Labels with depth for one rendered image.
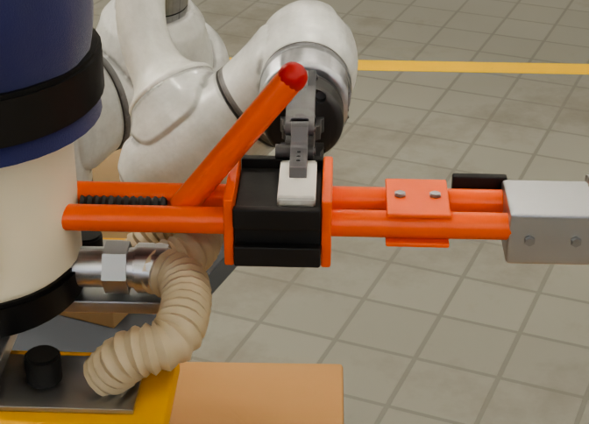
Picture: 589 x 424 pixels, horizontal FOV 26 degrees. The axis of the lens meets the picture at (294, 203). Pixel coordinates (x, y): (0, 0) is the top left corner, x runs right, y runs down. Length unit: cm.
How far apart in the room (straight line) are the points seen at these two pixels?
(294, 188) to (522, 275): 240
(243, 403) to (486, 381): 172
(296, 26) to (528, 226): 38
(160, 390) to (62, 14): 30
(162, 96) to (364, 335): 183
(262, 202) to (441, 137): 313
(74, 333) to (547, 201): 90
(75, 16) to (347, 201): 26
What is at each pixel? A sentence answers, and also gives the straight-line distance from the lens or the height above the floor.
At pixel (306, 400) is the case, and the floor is 94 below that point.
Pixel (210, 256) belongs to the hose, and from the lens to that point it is 108.
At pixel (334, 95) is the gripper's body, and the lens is 118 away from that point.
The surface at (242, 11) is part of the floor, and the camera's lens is 521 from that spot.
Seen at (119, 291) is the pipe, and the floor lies 116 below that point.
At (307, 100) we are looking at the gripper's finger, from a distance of 108.
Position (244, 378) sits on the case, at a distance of 132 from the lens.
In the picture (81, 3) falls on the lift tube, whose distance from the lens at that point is 96.
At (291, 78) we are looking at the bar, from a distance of 97.
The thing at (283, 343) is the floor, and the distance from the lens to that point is 306.
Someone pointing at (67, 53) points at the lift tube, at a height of 138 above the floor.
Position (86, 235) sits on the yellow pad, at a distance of 117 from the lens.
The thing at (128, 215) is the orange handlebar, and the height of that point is 124.
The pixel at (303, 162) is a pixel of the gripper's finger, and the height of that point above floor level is 127.
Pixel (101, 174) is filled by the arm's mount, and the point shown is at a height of 83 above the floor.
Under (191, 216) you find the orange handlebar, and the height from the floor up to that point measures 124.
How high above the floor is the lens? 171
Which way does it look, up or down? 28 degrees down
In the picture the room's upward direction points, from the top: straight up
